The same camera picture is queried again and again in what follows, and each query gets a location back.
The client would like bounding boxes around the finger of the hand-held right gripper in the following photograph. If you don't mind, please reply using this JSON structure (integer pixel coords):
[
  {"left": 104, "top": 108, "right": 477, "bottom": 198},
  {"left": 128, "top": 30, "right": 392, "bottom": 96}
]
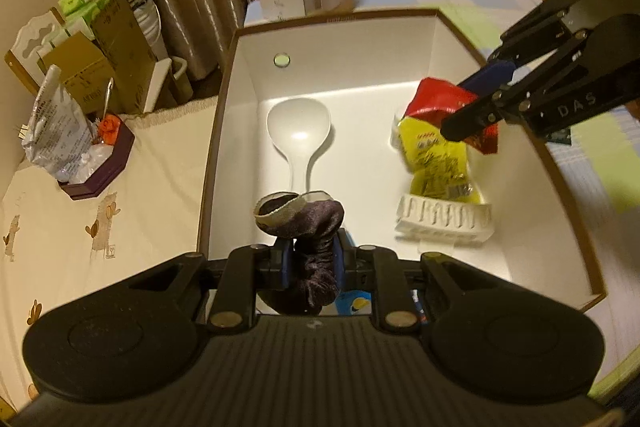
[
  {"left": 457, "top": 0, "right": 592, "bottom": 98},
  {"left": 440, "top": 14, "right": 640, "bottom": 142}
]

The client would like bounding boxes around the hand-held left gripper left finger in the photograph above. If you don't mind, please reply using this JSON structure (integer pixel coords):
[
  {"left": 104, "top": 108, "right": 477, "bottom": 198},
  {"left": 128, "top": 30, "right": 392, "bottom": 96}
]
[{"left": 127, "top": 242, "right": 296, "bottom": 333}]

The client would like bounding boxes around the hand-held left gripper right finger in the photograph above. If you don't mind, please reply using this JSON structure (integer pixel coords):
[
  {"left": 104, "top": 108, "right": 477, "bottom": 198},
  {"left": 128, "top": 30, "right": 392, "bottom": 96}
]
[{"left": 332, "top": 231, "right": 501, "bottom": 333}]

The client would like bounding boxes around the red snack packet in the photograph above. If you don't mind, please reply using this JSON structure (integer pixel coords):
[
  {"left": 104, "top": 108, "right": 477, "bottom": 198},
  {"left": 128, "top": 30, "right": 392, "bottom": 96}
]
[{"left": 404, "top": 77, "right": 501, "bottom": 155}]

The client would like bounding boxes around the dark brown sock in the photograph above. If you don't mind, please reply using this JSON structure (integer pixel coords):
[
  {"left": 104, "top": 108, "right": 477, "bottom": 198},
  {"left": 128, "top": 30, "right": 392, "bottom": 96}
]
[{"left": 253, "top": 191, "right": 346, "bottom": 314}]

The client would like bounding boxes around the yellow snack packet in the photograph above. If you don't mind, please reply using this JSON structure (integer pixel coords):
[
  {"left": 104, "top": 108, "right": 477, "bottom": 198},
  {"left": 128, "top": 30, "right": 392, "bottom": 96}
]
[{"left": 391, "top": 112, "right": 483, "bottom": 208}]

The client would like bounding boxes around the brown box with white inside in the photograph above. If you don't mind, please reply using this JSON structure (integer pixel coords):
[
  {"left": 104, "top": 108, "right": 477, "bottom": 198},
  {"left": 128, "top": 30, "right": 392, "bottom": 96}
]
[{"left": 197, "top": 8, "right": 607, "bottom": 323}]

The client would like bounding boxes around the white plastic spoon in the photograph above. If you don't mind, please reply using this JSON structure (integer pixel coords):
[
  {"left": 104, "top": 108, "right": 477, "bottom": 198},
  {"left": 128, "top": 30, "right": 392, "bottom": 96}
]
[{"left": 266, "top": 97, "right": 332, "bottom": 208}]

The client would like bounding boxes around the white comb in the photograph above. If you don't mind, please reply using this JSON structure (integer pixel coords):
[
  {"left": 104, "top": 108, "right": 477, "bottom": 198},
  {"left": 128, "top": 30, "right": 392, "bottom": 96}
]
[{"left": 395, "top": 193, "right": 495, "bottom": 244}]

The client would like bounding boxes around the cream bear print sheet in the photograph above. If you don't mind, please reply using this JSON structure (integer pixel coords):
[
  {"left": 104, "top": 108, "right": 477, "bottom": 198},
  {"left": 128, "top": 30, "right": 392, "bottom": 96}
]
[{"left": 0, "top": 97, "right": 221, "bottom": 408}]

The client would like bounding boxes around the dark hexagonal tray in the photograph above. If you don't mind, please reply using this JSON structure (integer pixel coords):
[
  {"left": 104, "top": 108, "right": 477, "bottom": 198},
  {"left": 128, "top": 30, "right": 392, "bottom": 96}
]
[{"left": 57, "top": 114, "right": 136, "bottom": 200}]

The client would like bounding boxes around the white mug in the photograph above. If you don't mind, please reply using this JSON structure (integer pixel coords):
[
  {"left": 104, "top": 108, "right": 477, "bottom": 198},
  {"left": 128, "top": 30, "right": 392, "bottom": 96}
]
[{"left": 145, "top": 57, "right": 188, "bottom": 112}]

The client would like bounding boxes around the silver plastic bag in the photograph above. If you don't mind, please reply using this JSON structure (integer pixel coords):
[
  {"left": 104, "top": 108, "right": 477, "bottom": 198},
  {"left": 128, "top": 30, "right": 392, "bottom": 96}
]
[{"left": 22, "top": 67, "right": 96, "bottom": 180}]

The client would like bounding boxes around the brown cardboard box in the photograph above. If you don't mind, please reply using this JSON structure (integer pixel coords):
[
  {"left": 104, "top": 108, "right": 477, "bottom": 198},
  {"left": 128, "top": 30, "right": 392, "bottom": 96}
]
[{"left": 92, "top": 0, "right": 158, "bottom": 112}]

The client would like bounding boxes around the gold cardboard box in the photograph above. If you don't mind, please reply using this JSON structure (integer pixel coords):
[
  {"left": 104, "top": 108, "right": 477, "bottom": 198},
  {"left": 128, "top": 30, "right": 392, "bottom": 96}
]
[{"left": 42, "top": 32, "right": 118, "bottom": 115}]

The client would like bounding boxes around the stack of white bowls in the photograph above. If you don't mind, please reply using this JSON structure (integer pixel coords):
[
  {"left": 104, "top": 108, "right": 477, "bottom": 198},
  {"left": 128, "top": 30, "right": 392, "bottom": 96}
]
[{"left": 130, "top": 0, "right": 168, "bottom": 62}]

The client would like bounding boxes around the pile of green boxes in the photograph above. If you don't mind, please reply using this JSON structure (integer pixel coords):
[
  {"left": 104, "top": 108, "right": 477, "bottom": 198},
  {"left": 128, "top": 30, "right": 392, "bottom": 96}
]
[{"left": 50, "top": 0, "right": 118, "bottom": 52}]

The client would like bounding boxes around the white carved board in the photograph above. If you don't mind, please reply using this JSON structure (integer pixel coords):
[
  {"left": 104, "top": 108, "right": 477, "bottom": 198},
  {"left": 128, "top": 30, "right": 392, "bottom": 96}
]
[{"left": 5, "top": 12, "right": 66, "bottom": 88}]

